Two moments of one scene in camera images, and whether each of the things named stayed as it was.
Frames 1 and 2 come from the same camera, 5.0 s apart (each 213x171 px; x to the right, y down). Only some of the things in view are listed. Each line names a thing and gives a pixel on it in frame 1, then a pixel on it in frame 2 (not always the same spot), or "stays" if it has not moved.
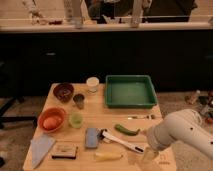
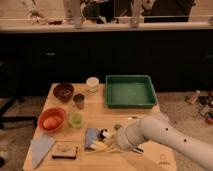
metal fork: [152, 117] stays
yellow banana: [107, 156] → [101, 146]
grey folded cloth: [40, 147] stays
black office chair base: [5, 119] stays
